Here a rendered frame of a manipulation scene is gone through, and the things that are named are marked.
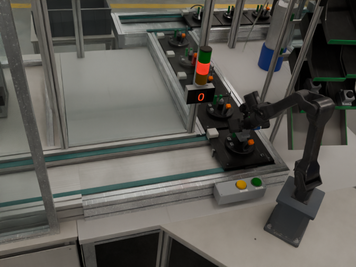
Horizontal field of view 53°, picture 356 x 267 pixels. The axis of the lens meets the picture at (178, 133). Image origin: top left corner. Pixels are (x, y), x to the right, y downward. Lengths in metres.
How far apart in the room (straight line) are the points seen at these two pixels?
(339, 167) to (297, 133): 0.32
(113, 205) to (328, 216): 0.91
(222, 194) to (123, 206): 0.40
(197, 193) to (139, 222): 0.27
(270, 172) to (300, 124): 0.28
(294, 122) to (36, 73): 1.49
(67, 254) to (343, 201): 1.20
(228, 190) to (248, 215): 0.15
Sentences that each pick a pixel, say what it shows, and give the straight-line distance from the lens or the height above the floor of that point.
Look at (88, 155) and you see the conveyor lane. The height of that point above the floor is 0.95.
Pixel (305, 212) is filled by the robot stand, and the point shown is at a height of 1.06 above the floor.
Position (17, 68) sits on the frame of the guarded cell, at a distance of 0.97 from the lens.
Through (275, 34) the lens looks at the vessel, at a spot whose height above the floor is 1.12.
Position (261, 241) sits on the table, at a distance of 1.51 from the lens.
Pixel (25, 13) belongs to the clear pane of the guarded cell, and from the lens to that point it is 2.25.
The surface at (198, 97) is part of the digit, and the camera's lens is 1.52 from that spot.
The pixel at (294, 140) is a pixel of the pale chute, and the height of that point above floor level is 1.02.
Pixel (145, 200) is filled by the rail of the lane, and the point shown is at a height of 0.93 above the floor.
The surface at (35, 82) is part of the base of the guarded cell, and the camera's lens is 2.24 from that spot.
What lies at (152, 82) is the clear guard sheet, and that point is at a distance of 1.48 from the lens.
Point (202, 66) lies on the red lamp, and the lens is 1.45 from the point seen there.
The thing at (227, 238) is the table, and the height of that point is 0.86.
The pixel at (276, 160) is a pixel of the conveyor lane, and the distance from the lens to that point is 1.68.
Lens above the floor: 2.08
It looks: 41 degrees down
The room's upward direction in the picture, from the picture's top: 7 degrees clockwise
